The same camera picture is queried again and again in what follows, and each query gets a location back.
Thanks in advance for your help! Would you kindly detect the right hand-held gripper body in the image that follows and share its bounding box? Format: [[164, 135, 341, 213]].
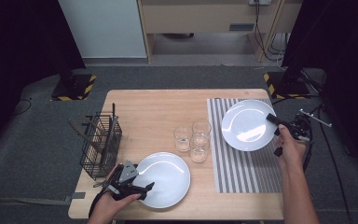
[[283, 108, 333, 142]]

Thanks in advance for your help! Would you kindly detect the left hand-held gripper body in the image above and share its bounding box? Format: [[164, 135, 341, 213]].
[[106, 160, 145, 201]]

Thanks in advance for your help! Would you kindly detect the white plate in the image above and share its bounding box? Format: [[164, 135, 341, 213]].
[[221, 98, 278, 153], [134, 151, 192, 210]]

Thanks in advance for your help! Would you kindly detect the black wire basket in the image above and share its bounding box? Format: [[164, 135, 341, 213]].
[[77, 103, 123, 181]]

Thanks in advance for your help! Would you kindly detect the steel fork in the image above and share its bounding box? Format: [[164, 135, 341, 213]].
[[77, 113, 108, 135]]

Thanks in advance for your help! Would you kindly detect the clear drinking glass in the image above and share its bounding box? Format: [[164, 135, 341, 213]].
[[189, 136, 211, 163], [191, 119, 213, 146], [172, 125, 195, 153]]

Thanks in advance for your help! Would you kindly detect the person's right hand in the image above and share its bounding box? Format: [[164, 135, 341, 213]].
[[274, 123, 310, 171]]

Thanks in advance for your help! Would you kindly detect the person's left hand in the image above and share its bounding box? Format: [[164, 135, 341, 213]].
[[88, 163, 142, 224]]

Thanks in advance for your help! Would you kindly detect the black yellow striped stand base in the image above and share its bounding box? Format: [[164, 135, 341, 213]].
[[50, 73, 97, 102], [263, 71, 311, 101]]

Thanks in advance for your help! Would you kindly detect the striped placemat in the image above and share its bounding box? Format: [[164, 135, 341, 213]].
[[206, 97, 283, 194]]

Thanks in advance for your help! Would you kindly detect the black curtain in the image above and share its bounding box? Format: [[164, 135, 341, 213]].
[[281, 0, 358, 175], [0, 0, 87, 157]]

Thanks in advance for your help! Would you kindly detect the white power strip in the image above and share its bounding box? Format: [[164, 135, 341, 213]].
[[249, 0, 272, 7]]

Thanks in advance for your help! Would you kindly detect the wooden desk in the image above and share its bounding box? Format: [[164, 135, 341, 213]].
[[136, 0, 304, 64]]

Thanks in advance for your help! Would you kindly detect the dark oval object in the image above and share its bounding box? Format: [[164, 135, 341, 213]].
[[161, 32, 196, 40]]

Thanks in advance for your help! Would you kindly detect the white panel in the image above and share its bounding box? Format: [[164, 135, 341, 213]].
[[57, 0, 147, 59]]

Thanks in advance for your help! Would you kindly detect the right hand-held gripper cable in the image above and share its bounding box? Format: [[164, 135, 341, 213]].
[[300, 122, 315, 173]]

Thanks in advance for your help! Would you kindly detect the black floor cable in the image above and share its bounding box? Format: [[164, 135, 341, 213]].
[[318, 124, 353, 224], [10, 97, 33, 118]]

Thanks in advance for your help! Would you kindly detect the cable bundle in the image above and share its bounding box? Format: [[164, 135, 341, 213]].
[[268, 32, 291, 70]]

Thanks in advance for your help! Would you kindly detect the black hanging cable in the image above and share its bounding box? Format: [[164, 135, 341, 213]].
[[254, 3, 282, 63]]

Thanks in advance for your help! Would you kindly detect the grey floor strap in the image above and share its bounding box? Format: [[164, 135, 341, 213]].
[[0, 196, 73, 206]]

